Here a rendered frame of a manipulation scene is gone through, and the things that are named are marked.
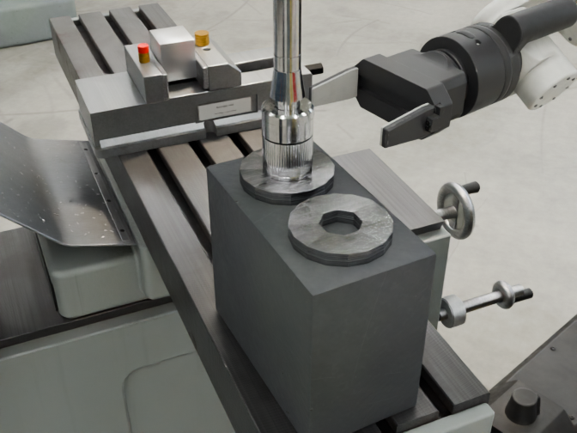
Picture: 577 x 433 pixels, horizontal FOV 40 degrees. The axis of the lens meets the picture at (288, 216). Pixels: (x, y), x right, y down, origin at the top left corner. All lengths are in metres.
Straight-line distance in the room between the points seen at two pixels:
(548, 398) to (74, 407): 0.74
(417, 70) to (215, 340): 0.35
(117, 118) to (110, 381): 0.41
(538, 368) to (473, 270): 1.16
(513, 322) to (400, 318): 1.67
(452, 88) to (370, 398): 0.31
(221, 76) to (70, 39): 0.49
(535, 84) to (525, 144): 2.31
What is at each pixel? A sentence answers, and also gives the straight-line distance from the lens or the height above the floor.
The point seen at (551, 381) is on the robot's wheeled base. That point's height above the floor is 0.59.
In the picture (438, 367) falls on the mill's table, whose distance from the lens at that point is 0.84.
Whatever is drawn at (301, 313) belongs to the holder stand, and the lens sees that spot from 0.65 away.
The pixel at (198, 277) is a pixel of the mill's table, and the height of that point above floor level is 0.94.
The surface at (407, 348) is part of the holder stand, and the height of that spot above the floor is 1.03.
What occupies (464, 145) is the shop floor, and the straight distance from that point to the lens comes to 3.15.
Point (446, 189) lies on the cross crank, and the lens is 1.59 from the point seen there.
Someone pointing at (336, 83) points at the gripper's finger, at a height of 1.18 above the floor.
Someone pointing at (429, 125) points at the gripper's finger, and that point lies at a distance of 0.76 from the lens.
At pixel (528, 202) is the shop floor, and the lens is 2.87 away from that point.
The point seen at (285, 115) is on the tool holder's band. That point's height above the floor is 1.21.
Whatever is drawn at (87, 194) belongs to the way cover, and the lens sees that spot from 1.23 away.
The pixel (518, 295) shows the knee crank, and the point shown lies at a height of 0.52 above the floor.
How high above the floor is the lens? 1.53
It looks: 35 degrees down
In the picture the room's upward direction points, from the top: straight up
